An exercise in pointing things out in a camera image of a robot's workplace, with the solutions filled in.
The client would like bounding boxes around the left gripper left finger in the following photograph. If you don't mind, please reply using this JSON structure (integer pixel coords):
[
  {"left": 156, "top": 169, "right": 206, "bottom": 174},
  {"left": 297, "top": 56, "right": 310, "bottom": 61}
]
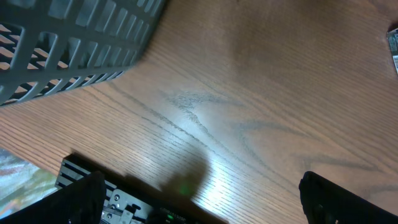
[{"left": 1, "top": 171, "right": 106, "bottom": 224}]

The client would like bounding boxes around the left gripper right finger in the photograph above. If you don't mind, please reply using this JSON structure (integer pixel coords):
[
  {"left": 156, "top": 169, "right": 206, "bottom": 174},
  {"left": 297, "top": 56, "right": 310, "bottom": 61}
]
[{"left": 298, "top": 171, "right": 397, "bottom": 224}]

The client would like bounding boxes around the dark green round-label box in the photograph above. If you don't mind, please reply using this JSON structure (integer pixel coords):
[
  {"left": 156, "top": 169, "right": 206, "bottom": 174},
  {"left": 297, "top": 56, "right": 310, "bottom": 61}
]
[{"left": 387, "top": 28, "right": 398, "bottom": 73}]

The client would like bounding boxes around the grey plastic mesh basket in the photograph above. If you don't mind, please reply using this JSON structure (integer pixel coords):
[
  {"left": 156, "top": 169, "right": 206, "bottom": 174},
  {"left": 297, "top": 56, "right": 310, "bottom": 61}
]
[{"left": 1, "top": 0, "right": 167, "bottom": 106}]

